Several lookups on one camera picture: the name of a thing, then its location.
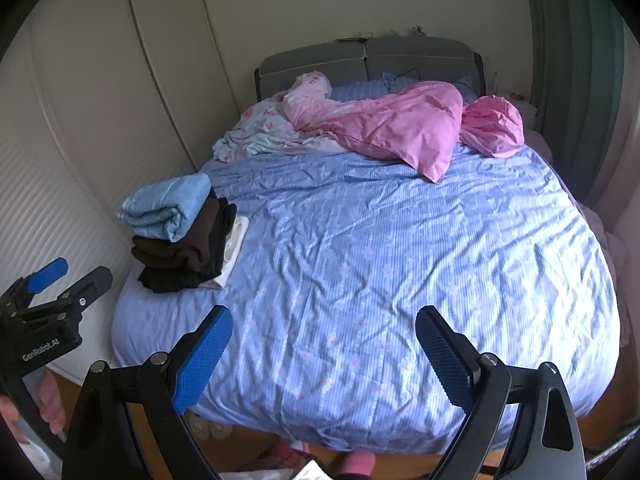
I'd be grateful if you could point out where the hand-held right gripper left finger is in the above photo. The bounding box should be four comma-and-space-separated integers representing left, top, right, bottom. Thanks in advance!
61, 305, 234, 480

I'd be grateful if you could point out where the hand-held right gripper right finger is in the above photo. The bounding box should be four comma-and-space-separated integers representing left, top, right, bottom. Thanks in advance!
415, 305, 587, 480

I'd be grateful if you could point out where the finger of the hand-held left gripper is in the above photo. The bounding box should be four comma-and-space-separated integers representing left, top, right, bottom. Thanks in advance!
30, 266, 114, 318
10, 257, 68, 306

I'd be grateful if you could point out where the person's left hand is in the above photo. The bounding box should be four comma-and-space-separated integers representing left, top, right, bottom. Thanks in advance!
37, 372, 68, 433

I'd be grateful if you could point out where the black folded garment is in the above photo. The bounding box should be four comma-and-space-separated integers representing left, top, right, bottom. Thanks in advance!
137, 197, 238, 294

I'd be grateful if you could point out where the brown folded garment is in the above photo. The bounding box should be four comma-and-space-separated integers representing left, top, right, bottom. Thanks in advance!
131, 197, 226, 271

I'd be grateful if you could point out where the bed with blue striped sheet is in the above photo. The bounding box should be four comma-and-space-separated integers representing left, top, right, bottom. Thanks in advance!
111, 75, 623, 453

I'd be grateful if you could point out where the person's red plaid clothing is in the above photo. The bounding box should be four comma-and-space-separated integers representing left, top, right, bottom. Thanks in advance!
235, 442, 308, 478

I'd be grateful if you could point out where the white folded garment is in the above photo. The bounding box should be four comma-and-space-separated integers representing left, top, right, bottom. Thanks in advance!
197, 216, 250, 291

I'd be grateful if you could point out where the pink slipper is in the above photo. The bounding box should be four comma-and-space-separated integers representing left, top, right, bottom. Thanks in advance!
340, 452, 377, 476

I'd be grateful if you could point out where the white quilted cloth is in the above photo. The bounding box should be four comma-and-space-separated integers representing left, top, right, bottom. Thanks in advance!
295, 460, 346, 480

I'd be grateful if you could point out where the white wardrobe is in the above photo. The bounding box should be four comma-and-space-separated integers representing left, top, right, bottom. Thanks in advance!
0, 0, 241, 376

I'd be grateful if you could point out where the pale floral blanket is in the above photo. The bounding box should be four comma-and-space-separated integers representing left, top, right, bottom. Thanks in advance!
212, 72, 333, 163

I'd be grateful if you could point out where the pink duvet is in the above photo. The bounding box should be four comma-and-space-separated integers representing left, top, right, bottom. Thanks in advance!
287, 80, 464, 184

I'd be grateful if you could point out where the crumpled pink cloth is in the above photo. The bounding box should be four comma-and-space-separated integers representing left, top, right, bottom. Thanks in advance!
460, 94, 525, 158

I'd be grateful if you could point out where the white bedside table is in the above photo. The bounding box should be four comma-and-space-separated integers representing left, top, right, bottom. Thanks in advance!
505, 91, 541, 111

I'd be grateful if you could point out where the blue striped pillow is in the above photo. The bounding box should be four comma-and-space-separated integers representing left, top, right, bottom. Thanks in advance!
330, 71, 478, 103

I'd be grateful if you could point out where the grey padded headboard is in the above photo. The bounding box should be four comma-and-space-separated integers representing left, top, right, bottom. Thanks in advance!
254, 36, 485, 111

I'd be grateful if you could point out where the green curtain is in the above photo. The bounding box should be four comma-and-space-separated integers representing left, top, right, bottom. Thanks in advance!
520, 0, 631, 211

